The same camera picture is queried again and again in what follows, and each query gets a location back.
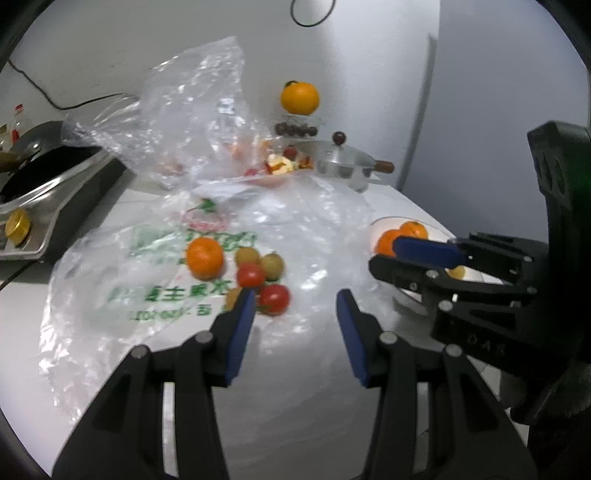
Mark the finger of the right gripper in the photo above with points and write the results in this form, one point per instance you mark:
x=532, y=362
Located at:
x=443, y=251
x=435, y=285

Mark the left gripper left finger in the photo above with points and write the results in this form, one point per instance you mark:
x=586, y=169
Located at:
x=120, y=435

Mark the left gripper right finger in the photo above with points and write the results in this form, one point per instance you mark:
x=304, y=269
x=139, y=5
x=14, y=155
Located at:
x=470, y=435

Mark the mandarin orange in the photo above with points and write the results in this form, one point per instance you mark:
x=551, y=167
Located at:
x=414, y=229
x=204, y=258
x=385, y=244

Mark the red cherry tomato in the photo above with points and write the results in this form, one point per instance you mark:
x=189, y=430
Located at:
x=274, y=299
x=457, y=273
x=250, y=276

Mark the yellow-green small fruit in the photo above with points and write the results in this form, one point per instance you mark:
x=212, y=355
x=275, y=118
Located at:
x=246, y=255
x=272, y=265
x=231, y=297

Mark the clear container of dark fruits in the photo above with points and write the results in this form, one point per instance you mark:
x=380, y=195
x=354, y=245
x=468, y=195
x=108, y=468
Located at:
x=297, y=126

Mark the steel saucepan with lid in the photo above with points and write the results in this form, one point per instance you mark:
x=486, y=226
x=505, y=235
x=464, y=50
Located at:
x=337, y=160

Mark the printed flat plastic bag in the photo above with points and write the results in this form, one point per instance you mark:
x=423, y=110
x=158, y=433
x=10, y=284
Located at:
x=126, y=285

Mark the red tomato in bag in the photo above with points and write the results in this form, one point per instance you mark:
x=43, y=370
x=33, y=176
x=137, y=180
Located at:
x=290, y=153

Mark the orange peel scraps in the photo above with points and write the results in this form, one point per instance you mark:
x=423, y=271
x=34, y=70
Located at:
x=277, y=164

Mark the large orange on container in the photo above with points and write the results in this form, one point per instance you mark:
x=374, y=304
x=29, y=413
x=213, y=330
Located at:
x=300, y=98

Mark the steel gas stove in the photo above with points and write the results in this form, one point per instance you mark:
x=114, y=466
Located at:
x=41, y=224

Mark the crumpled clear plastic bag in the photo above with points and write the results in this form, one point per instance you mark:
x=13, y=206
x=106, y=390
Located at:
x=190, y=123

